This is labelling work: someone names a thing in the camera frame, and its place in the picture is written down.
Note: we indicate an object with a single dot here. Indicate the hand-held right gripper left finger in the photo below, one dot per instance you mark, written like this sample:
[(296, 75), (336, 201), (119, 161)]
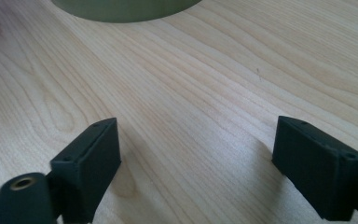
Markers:
[(85, 174)]

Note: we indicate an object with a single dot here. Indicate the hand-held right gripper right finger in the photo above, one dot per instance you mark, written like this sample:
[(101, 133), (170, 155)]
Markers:
[(317, 168)]

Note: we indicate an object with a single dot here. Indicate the green round bin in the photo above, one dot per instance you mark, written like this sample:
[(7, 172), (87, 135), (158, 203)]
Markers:
[(124, 11)]

